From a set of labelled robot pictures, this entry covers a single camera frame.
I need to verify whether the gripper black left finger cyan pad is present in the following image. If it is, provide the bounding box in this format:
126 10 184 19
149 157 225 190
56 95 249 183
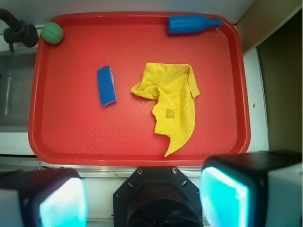
0 168 88 227

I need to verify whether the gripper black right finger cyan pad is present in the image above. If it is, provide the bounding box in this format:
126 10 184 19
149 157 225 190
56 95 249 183
199 150 303 227

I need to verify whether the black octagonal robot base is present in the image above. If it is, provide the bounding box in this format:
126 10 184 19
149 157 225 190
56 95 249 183
113 166 203 227

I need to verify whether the blue sponge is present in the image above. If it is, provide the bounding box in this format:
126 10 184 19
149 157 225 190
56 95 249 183
97 66 117 107

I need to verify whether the red plastic tray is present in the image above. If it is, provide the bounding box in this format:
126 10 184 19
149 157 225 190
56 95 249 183
28 12 251 166

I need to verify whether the metal sink basin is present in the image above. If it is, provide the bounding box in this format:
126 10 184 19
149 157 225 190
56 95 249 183
0 52 36 132

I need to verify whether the yellow cloth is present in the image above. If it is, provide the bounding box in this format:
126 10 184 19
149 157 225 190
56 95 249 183
131 62 200 157

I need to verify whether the green ball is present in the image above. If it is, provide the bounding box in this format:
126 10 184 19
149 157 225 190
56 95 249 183
41 22 63 44

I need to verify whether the black faucet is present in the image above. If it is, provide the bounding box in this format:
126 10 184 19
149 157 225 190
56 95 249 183
0 8 39 53

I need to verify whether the blue plastic bottle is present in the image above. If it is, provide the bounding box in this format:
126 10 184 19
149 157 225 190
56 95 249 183
167 15 222 35

